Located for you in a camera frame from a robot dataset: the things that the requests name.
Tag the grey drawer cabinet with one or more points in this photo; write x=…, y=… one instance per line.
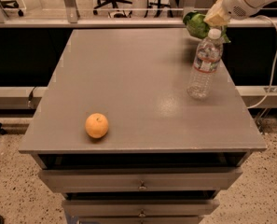
x=138, y=79

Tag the green rice chip bag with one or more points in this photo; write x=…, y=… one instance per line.
x=195, y=24

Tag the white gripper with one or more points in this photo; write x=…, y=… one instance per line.
x=233, y=4

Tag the black office chair left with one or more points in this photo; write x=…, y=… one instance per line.
x=12, y=4

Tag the orange fruit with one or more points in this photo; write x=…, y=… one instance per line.
x=96, y=125

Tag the grey drawer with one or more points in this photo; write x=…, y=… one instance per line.
x=122, y=180
x=140, y=208

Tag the metal railing frame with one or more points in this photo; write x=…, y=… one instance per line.
x=79, y=13

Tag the top grey drawer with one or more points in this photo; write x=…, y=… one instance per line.
x=122, y=180

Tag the clear plastic water bottle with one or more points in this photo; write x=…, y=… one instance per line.
x=206, y=61

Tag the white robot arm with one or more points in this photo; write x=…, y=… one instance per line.
x=224, y=10

